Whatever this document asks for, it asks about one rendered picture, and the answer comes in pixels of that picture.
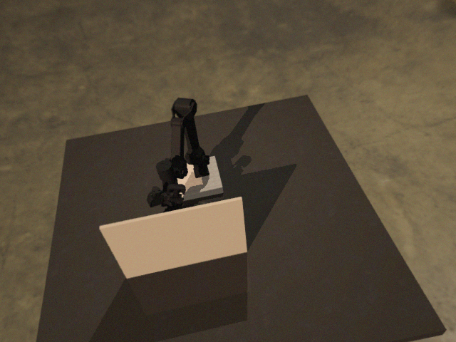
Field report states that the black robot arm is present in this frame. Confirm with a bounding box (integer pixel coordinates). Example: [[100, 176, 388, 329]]
[[147, 98, 209, 207]]

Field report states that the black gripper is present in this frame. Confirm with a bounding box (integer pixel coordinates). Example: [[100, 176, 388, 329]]
[[164, 184, 186, 212]]

